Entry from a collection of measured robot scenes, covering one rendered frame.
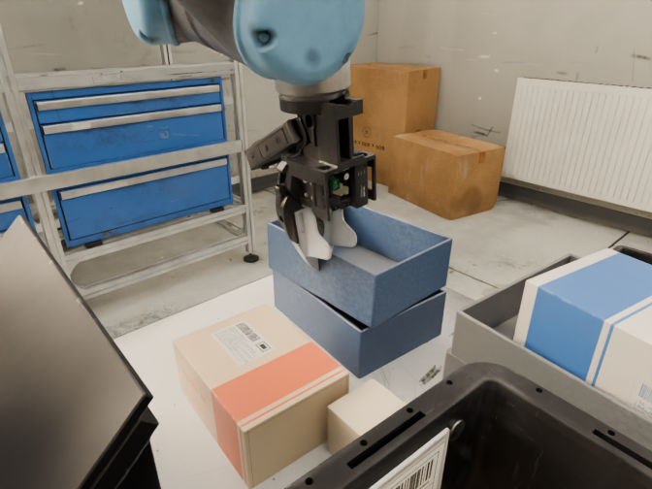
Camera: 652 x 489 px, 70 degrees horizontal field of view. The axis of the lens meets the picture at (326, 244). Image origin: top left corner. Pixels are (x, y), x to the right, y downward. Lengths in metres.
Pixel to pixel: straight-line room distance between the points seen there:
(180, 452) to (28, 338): 0.24
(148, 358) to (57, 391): 0.37
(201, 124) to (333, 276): 1.57
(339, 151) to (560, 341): 0.25
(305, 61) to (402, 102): 2.99
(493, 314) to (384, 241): 0.24
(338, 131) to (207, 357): 0.27
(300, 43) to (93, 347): 0.19
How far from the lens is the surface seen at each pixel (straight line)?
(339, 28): 0.28
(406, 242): 0.66
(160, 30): 0.40
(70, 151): 1.89
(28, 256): 0.41
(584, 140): 3.03
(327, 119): 0.45
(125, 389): 0.24
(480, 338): 0.44
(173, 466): 0.52
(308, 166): 0.46
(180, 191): 2.07
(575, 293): 0.42
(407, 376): 0.59
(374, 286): 0.51
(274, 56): 0.26
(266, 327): 0.54
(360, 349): 0.56
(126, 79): 1.90
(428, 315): 0.62
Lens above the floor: 1.09
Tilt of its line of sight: 26 degrees down
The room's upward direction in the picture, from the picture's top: straight up
